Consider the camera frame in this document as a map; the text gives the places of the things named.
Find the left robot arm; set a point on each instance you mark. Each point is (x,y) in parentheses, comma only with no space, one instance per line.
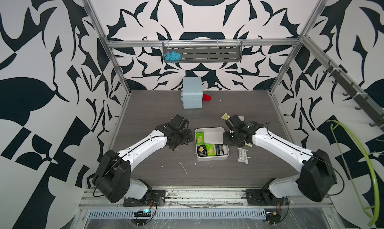
(113,175)

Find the green cookie packet lower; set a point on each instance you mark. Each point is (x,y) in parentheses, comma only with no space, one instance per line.
(211,150)

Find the blue crumpled cloth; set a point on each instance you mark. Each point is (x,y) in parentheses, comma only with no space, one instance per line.
(172,57)

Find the white storage box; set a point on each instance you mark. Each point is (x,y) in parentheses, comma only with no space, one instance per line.
(215,137)

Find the light blue drawer box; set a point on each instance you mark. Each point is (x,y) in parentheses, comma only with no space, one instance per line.
(192,93)

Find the black hook rail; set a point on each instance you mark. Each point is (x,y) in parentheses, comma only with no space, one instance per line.
(353,91)

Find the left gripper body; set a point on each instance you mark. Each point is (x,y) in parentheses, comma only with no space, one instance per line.
(181,137)

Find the black cookie packet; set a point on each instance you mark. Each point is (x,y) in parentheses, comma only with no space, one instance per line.
(202,151)

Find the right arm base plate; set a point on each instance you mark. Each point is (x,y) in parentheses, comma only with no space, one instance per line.
(259,197)

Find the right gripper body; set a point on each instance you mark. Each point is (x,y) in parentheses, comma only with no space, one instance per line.
(229,139)

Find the red small object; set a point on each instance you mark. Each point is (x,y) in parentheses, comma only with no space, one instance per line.
(206,98)

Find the green cookie packet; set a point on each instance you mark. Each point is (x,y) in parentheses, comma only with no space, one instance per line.
(200,138)
(211,150)

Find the clear snack packet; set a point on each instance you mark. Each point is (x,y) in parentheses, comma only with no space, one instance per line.
(243,157)

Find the green cookie packet left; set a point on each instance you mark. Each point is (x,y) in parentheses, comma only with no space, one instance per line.
(200,138)

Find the cream cookie packet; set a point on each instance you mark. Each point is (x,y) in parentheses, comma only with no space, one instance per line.
(225,116)

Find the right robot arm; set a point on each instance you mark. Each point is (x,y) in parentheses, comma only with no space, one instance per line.
(315,177)

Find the grey wall shelf rack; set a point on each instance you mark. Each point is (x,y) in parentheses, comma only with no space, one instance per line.
(206,51)

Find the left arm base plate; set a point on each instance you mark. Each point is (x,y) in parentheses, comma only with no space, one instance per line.
(152,197)

